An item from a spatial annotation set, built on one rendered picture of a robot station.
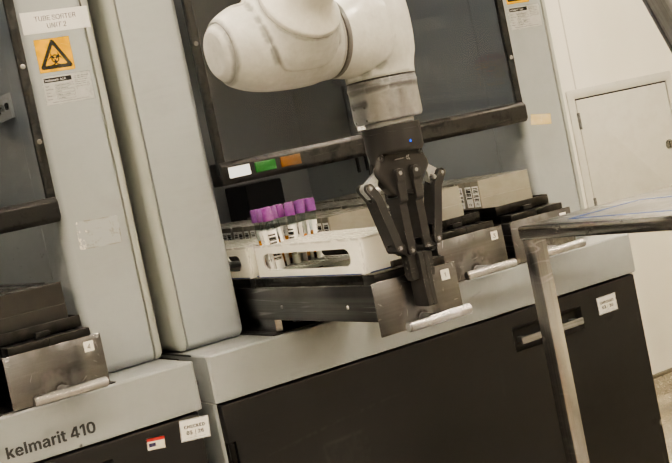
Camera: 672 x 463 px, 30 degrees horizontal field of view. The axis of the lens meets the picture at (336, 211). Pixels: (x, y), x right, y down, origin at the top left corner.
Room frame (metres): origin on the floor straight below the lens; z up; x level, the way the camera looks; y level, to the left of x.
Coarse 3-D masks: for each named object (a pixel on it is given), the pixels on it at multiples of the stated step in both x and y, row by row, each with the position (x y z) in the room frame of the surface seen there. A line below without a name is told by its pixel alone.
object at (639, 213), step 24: (648, 192) 1.93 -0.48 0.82; (576, 216) 1.78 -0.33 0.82; (600, 216) 1.71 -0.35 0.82; (624, 216) 1.65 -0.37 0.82; (648, 216) 1.59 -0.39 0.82; (528, 240) 1.79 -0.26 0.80; (528, 264) 1.80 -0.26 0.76; (552, 288) 1.79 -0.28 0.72; (552, 312) 1.79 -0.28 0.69; (552, 336) 1.79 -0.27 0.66; (552, 360) 1.79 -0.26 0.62; (552, 384) 1.80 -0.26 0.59; (576, 408) 1.79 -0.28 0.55; (576, 432) 1.79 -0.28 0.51; (576, 456) 1.79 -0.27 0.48
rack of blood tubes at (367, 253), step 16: (288, 240) 1.85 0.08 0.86; (304, 240) 1.78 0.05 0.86; (320, 240) 1.71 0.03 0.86; (336, 240) 1.67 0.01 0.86; (352, 240) 1.63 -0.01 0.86; (368, 240) 1.63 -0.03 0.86; (256, 256) 1.87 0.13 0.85; (336, 256) 1.85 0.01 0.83; (352, 256) 1.64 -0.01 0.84; (368, 256) 1.63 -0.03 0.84; (384, 256) 1.64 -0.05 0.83; (400, 256) 1.65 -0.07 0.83; (272, 272) 1.83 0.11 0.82; (288, 272) 1.79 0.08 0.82; (304, 272) 1.75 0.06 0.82; (320, 272) 1.72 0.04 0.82; (336, 272) 1.68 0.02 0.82; (352, 272) 1.65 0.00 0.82; (368, 272) 1.63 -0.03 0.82
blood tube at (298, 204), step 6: (294, 204) 1.87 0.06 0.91; (300, 204) 1.87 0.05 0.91; (300, 210) 1.87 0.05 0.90; (300, 216) 1.87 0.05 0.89; (300, 222) 1.87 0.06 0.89; (300, 228) 1.87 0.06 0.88; (306, 228) 1.88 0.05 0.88; (300, 234) 1.87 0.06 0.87; (306, 234) 1.87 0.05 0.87; (306, 252) 1.87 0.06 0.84; (306, 258) 1.87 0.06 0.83
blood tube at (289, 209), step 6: (288, 204) 1.86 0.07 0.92; (288, 210) 1.86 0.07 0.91; (294, 210) 1.87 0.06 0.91; (288, 216) 1.86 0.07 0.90; (294, 216) 1.87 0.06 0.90; (288, 222) 1.86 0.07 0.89; (294, 222) 1.86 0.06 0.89; (288, 228) 1.87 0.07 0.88; (294, 228) 1.86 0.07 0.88; (294, 234) 1.86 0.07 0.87; (294, 252) 1.86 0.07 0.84; (294, 258) 1.86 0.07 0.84; (300, 258) 1.87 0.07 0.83
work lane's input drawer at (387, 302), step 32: (256, 288) 1.85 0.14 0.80; (288, 288) 1.77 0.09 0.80; (320, 288) 1.69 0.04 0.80; (352, 288) 1.62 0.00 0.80; (384, 288) 1.59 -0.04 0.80; (448, 288) 1.65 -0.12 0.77; (320, 320) 1.71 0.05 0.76; (352, 320) 1.64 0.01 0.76; (384, 320) 1.59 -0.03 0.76; (416, 320) 1.56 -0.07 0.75; (448, 320) 1.59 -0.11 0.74
